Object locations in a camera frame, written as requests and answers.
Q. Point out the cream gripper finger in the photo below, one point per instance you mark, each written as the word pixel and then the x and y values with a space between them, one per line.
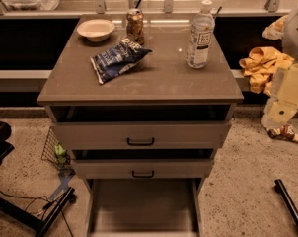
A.
pixel 288 89
pixel 276 81

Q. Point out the clear plastic water bottle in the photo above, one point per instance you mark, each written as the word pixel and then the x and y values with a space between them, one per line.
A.
pixel 202 26

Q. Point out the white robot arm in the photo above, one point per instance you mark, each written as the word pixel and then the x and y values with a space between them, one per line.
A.
pixel 290 35

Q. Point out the grey drawer cabinet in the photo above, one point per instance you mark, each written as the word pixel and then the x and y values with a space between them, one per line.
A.
pixel 162 78

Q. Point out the middle grey drawer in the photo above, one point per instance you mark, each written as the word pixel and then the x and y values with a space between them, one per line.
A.
pixel 138 164

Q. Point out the grey drawer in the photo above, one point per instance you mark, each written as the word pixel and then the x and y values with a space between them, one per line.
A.
pixel 143 208
pixel 141 127
pixel 138 164

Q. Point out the bottom grey drawer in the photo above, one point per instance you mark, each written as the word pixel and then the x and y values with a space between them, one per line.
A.
pixel 143 208

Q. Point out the top grey drawer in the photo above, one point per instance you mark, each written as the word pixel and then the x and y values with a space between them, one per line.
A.
pixel 141 127

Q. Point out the brown snack wrapper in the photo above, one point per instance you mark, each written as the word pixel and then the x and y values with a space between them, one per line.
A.
pixel 286 133

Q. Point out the yellow cloth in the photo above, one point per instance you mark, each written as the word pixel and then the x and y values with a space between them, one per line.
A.
pixel 261 65

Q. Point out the black bar right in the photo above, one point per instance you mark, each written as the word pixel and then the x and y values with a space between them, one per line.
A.
pixel 280 188

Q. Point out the crushed brown soda can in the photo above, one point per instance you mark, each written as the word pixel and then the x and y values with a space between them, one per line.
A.
pixel 134 27

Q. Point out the blue chip bag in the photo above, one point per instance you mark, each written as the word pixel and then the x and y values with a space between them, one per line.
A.
pixel 115 61

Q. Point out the white bowl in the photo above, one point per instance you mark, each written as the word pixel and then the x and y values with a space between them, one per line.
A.
pixel 96 30

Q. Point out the green object in basket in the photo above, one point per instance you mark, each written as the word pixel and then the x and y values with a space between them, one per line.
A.
pixel 60 153

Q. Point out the blue tape cross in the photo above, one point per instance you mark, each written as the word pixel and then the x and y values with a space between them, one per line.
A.
pixel 64 178

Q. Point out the black stand leg left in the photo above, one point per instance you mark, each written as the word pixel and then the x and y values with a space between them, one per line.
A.
pixel 40 221

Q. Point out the wire mesh basket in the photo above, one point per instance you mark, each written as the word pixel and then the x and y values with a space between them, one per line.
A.
pixel 48 154

